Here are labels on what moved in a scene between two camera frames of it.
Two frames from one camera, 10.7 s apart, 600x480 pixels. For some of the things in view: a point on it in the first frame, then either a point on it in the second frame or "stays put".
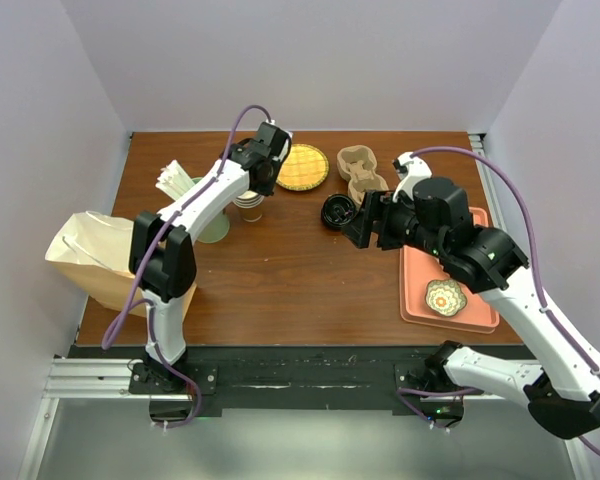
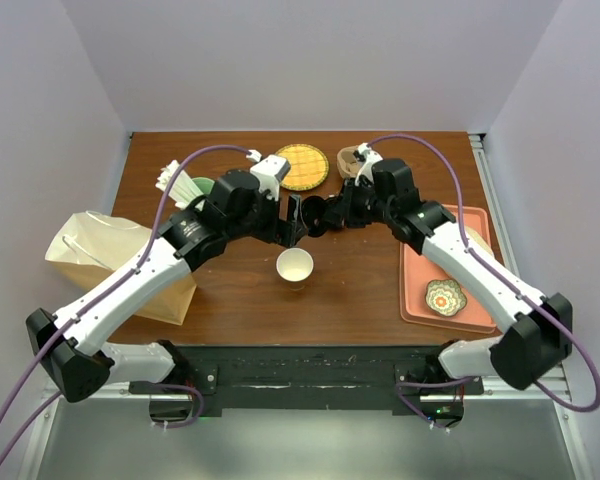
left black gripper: x=267 y=189 → x=285 y=233
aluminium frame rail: x=81 y=379 stays put
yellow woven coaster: x=304 y=169 stays put
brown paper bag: x=91 y=255 stays put
